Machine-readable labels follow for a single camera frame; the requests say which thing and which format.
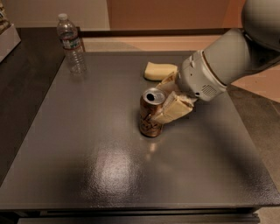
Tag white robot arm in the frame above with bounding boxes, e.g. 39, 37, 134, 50
152, 0, 280, 124

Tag yellow sponge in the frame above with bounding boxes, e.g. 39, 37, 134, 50
143, 62, 178, 81

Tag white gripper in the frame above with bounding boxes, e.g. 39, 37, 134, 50
152, 50, 227, 124

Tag orange soda can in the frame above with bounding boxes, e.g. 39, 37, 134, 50
139, 87, 166, 137

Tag clear plastic water bottle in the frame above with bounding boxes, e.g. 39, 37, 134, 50
57, 13, 87, 74

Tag white box at left edge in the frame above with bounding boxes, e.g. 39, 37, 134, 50
0, 24, 21, 62

